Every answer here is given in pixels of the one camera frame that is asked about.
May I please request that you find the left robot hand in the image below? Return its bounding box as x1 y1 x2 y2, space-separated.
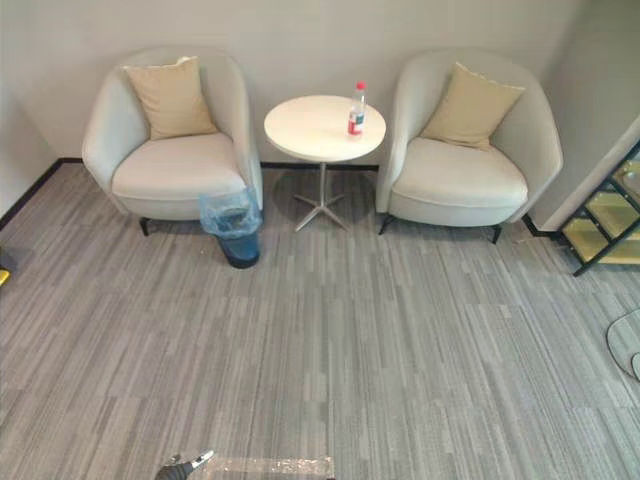
158 449 216 480

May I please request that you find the small dark round bin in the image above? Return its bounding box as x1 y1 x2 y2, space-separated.
216 209 262 271

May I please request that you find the blue plastic bin liner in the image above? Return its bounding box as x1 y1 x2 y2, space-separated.
199 187 264 256

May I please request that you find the light grey tub armchair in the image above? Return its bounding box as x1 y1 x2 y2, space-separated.
81 46 264 237
375 48 565 245

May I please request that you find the beige square cushion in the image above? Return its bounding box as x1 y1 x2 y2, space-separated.
121 55 220 142
418 61 527 152

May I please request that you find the clear plastic bottle red label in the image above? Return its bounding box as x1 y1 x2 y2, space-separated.
347 81 368 138

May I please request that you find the grey rounded floor mat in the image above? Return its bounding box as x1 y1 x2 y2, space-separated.
605 310 640 381

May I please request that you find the round white pedestal table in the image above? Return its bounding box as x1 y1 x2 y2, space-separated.
263 94 388 233

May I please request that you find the black frame yellow shelf unit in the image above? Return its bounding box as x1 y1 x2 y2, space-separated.
551 149 640 277

